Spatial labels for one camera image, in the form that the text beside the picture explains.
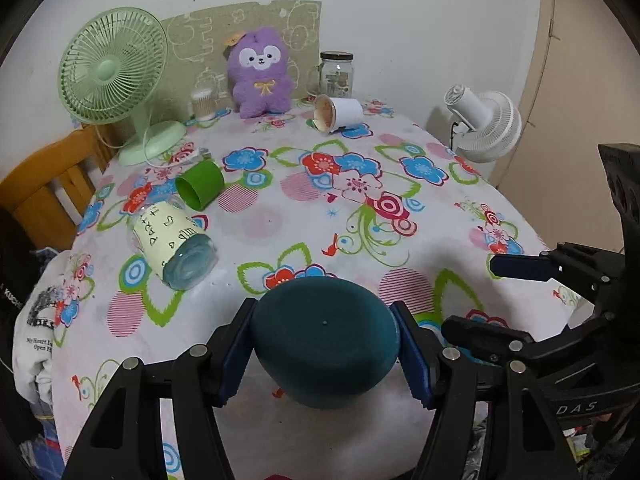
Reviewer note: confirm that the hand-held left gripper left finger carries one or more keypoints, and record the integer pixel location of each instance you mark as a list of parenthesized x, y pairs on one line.
[(234, 360)]

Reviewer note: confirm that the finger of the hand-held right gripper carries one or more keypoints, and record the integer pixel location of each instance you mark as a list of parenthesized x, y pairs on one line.
[(490, 337), (520, 267)]

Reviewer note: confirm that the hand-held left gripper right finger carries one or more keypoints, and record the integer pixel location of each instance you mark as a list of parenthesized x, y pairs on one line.
[(414, 360)]

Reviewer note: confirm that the teal cup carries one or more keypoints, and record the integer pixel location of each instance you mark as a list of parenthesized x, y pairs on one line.
[(325, 340)]

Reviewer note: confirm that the green plastic cup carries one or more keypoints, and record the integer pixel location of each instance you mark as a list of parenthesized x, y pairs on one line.
[(202, 182)]

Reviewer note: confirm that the white paper cup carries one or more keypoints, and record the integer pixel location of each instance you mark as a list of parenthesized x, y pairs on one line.
[(345, 112)]

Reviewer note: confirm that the clear glass with yellow label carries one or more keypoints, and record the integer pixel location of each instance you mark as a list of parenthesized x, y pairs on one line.
[(165, 240)]

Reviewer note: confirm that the white clip fan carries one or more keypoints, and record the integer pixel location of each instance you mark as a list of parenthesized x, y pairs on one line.
[(490, 125)]

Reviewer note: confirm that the floral tablecloth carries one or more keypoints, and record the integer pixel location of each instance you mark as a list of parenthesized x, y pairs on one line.
[(310, 210)]

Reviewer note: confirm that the white printed cloth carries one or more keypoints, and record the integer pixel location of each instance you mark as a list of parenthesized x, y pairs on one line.
[(37, 320)]

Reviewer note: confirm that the colourful cloth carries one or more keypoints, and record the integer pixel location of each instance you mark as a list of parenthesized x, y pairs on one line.
[(42, 440)]

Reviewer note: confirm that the cotton swab container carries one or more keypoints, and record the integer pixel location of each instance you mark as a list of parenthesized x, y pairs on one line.
[(203, 105)]

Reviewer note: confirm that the wooden chair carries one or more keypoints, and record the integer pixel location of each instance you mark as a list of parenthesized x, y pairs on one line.
[(45, 180)]

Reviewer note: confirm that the glass jar with dark lid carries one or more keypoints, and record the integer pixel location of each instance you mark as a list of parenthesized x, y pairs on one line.
[(337, 77)]

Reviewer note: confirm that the purple plush toy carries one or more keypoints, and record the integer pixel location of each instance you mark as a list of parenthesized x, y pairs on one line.
[(260, 80)]

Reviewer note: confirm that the patterned beige board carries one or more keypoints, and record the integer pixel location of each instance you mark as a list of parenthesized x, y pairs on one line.
[(200, 50)]

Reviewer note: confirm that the green desk fan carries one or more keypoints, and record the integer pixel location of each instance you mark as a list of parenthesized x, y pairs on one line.
[(112, 65)]

